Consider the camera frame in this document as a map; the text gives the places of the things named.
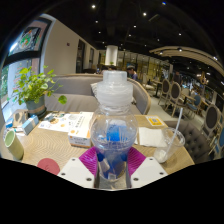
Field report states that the group of ceiling lights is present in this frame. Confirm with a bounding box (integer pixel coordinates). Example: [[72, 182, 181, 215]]
[[89, 1, 219, 61]]

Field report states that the group of oval-back chairs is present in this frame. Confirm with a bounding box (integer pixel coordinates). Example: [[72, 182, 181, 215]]
[[158, 78, 224, 159]]

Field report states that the light blue white box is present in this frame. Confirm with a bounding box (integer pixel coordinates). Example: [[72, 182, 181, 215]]
[[21, 114, 40, 136]]

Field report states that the grey curved sofa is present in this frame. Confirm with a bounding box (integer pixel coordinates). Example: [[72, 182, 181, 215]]
[[43, 73, 152, 116]]

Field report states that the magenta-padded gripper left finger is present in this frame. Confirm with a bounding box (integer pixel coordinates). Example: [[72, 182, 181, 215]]
[[57, 146, 100, 189]]

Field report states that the small blue white box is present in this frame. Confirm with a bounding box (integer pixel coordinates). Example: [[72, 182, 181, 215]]
[[4, 117, 15, 129]]

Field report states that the pale green mug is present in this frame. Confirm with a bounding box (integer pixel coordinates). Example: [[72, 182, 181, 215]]
[[3, 129, 25, 161]]

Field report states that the white orange box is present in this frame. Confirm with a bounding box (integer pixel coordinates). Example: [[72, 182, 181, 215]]
[[67, 127, 93, 149]]

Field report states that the green potted plant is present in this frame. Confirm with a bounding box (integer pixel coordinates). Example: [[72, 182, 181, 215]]
[[11, 64, 68, 118]]

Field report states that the grey tufted armchair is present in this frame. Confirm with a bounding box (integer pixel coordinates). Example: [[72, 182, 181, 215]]
[[163, 119, 214, 165]]

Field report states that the yellow card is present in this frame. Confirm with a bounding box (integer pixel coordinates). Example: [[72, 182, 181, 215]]
[[145, 115, 164, 128]]

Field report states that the flat round red coaster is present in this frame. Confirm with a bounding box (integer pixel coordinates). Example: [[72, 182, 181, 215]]
[[36, 157, 61, 176]]

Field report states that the white napkin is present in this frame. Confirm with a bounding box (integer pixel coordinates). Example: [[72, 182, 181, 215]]
[[137, 126, 166, 148]]

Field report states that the person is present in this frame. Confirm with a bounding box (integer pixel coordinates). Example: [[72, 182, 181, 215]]
[[96, 64, 118, 75], [173, 69, 183, 84], [126, 64, 139, 82]]

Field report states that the brown card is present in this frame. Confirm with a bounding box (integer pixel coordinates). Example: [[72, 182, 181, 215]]
[[11, 109, 29, 128]]

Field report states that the open white magazine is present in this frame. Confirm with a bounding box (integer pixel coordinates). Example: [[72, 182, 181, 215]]
[[38, 111, 95, 133]]

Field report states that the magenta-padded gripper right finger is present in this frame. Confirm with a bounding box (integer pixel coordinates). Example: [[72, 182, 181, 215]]
[[126, 146, 169, 189]]

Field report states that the clear plastic cup with straw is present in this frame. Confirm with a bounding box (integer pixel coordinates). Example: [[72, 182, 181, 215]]
[[153, 107, 186, 164]]

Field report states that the clear blue-label water bottle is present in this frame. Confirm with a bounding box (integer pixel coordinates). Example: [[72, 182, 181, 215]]
[[89, 69, 139, 183]]

